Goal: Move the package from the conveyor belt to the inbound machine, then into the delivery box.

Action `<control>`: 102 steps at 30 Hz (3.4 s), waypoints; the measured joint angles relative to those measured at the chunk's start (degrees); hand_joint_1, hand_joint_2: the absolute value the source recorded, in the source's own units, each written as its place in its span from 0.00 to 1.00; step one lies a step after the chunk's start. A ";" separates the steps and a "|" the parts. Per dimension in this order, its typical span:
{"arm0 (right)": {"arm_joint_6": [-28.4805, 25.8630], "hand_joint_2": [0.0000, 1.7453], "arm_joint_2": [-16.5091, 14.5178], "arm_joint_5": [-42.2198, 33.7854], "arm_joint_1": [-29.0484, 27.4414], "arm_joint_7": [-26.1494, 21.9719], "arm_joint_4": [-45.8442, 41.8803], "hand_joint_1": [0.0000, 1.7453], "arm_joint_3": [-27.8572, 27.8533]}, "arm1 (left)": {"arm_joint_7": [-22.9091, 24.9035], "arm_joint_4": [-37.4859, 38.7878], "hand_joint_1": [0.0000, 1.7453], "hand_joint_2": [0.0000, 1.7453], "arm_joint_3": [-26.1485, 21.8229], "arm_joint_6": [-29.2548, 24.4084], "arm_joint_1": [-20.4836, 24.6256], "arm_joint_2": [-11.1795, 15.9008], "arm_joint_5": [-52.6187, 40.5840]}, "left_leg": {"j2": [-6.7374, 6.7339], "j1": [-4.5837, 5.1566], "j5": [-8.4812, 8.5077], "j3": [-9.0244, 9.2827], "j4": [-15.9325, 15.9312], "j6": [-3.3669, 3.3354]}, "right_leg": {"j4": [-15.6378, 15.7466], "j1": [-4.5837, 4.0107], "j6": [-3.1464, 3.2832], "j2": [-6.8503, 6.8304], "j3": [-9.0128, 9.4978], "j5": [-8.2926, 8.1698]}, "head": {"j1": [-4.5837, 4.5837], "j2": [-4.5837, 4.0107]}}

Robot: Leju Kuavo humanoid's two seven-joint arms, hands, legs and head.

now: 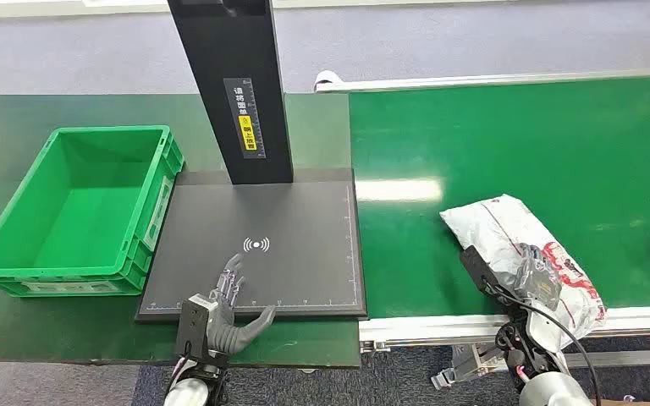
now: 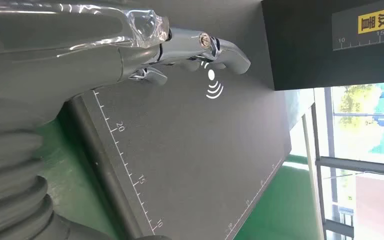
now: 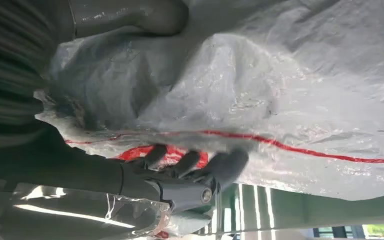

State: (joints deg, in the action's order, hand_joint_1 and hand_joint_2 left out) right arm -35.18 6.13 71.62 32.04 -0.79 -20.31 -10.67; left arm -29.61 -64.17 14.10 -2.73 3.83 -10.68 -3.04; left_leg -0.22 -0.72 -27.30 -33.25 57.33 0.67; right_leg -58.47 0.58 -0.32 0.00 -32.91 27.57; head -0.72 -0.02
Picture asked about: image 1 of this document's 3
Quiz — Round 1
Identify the green conveyor belt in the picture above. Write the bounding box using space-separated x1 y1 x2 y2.
349 74 650 320

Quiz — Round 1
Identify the silver conveyor frame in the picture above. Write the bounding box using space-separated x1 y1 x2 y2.
312 67 650 371

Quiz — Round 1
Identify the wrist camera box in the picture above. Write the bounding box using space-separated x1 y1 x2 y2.
459 245 500 294
174 295 219 359

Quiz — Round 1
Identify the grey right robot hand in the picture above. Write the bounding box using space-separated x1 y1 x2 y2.
515 243 563 313

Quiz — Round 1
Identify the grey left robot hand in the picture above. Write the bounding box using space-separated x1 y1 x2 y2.
206 253 278 355

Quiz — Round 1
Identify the black scanner machine with column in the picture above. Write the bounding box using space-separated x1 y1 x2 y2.
135 0 369 325

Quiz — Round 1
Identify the white plastic mailer with red print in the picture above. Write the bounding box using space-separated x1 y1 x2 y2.
439 194 608 339

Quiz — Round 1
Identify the black and yellow column label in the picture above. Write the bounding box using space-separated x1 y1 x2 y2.
223 77 267 161

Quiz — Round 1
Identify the green plastic crate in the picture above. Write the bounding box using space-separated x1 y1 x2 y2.
0 124 185 298

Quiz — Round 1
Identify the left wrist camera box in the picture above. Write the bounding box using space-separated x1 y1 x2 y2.
174 295 219 359

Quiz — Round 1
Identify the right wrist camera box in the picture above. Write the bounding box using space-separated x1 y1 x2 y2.
459 245 500 294

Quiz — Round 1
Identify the metal conveyor leg bracket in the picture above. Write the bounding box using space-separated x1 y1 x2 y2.
430 343 507 392

